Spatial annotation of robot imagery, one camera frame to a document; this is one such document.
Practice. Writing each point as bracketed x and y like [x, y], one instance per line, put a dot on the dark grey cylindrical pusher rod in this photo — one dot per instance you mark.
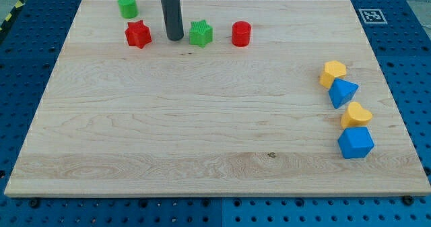
[173, 19]

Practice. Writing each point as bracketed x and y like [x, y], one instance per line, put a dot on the green star block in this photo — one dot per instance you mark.
[200, 33]

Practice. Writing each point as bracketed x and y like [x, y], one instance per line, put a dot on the red star block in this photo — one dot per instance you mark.
[138, 34]

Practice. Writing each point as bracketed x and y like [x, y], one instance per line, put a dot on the green cylinder block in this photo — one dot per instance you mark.
[128, 8]

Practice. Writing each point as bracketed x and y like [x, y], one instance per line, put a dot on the red cylinder block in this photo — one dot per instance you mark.
[241, 33]

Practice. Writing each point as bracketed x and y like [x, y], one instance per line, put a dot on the light wooden board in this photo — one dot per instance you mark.
[176, 120]

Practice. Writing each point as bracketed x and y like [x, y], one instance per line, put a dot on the yellow hexagon block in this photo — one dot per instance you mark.
[331, 71]

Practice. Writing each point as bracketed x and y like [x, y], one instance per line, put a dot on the blue triangle block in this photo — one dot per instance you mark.
[341, 92]

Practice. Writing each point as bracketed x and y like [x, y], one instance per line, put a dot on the white fiducial marker tag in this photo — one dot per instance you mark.
[372, 16]

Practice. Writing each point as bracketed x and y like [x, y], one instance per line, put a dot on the yellow heart block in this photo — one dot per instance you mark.
[355, 116]

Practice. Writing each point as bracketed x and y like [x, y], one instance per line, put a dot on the blue cube block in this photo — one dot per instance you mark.
[355, 142]

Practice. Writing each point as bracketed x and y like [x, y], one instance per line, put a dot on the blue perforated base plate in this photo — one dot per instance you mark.
[28, 55]

